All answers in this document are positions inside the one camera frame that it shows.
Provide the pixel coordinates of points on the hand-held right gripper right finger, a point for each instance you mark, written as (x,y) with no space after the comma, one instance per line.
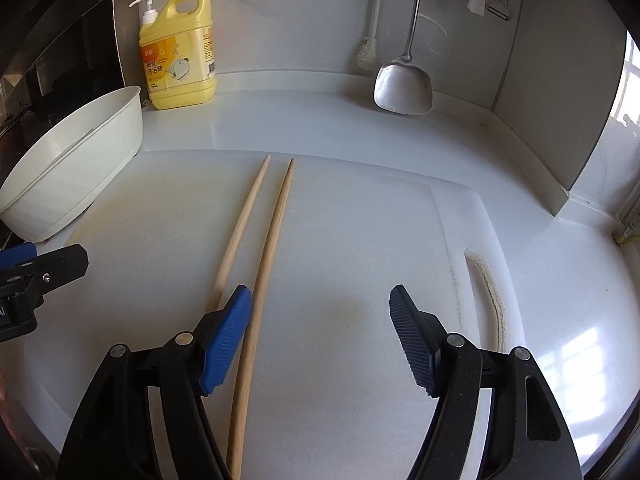
(412,340)

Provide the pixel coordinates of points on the metal peeler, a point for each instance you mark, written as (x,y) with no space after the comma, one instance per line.
(500,10)

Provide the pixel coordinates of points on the white oval basin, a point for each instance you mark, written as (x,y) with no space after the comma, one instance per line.
(75,195)

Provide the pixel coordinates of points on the black kitchen appliance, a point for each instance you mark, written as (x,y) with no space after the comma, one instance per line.
(60,60)

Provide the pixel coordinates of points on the yellow detergent bottle with pump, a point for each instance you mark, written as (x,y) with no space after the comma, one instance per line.
(180,75)

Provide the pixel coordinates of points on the long wooden chopstick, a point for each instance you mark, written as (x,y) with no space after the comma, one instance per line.
(240,230)
(266,260)

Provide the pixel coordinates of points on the stainless steel spatula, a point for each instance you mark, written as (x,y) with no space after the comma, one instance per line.
(402,87)

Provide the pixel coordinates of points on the white plastic cutting board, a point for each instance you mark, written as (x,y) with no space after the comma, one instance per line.
(350,240)

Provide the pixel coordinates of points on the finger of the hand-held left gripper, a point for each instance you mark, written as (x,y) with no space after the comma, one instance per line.
(17,257)
(60,262)

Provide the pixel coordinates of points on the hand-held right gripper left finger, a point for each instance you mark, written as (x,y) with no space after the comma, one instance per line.
(225,340)

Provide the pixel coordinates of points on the white bottle brush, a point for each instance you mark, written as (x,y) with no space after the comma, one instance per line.
(367,55)

